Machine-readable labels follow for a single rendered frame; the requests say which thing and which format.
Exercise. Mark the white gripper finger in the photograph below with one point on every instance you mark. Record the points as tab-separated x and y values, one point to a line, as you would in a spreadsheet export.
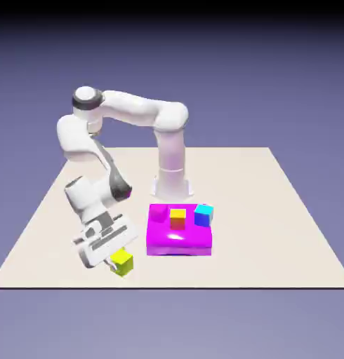
111	264

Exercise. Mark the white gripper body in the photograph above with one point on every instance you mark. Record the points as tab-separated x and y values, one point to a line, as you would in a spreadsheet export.
110	243

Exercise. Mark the small orange cube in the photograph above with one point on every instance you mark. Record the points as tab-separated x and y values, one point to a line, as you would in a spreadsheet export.
178	219

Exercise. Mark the small blue cube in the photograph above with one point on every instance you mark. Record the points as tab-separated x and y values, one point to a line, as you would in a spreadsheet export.
203	215

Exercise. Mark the small magenta cube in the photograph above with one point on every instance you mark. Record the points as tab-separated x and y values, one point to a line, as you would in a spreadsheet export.
158	213

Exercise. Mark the small yellow-green cube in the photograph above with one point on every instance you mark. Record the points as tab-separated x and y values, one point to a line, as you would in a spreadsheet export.
123	262

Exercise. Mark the large magenta box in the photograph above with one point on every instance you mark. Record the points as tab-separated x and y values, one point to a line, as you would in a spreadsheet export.
178	238

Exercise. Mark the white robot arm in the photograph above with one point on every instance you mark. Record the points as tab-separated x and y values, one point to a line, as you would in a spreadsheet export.
166	117

